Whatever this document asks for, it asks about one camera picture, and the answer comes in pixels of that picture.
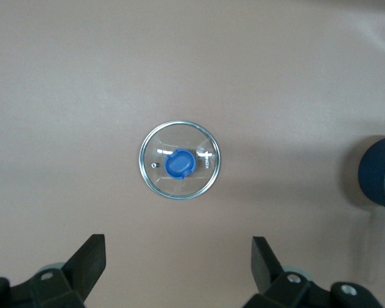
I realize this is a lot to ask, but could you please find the dark blue pot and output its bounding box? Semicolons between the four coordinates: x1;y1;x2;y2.
357;136;385;213

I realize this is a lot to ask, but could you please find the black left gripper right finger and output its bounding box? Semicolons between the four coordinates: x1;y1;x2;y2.
240;236;381;308

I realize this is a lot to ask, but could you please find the glass lid with blue knob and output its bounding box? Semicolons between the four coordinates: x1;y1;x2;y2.
139;120;221;201

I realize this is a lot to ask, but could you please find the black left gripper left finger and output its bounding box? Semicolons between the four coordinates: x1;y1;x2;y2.
0;234;107;308

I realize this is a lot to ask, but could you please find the brown table mat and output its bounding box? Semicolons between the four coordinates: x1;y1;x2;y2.
0;0;385;308

